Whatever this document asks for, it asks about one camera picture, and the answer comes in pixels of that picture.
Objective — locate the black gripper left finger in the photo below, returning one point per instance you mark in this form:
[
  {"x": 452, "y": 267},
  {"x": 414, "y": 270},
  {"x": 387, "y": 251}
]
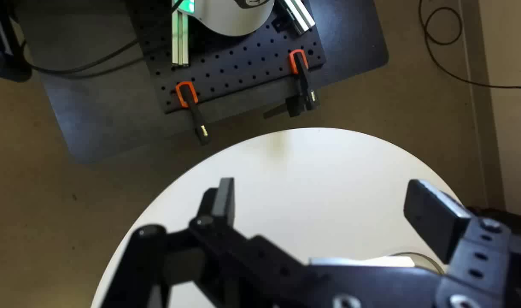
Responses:
[{"x": 175, "y": 262}]

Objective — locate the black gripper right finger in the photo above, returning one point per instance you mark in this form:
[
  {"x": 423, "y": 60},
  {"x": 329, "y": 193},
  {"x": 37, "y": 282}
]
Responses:
[{"x": 436, "y": 219}]

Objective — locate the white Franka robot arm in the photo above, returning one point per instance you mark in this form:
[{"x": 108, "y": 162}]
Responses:
[{"x": 231, "y": 17}]

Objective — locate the orange and black clamp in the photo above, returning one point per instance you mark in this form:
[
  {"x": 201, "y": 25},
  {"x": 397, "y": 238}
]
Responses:
[
  {"x": 303, "y": 78},
  {"x": 199, "y": 119}
]

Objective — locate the black perforated breadboard plate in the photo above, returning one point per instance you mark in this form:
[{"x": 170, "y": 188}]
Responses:
[{"x": 243, "y": 61}]

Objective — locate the aluminium extrusion bar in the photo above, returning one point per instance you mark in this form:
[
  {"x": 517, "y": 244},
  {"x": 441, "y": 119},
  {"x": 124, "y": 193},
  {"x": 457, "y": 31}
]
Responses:
[
  {"x": 300, "y": 13},
  {"x": 180, "y": 39}
]

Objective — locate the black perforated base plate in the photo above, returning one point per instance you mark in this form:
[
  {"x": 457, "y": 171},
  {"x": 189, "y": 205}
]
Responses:
[{"x": 100, "y": 113}]

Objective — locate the black camera tripod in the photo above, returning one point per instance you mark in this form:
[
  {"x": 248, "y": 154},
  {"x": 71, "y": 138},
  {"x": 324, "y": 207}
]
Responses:
[{"x": 1, "y": 34}]

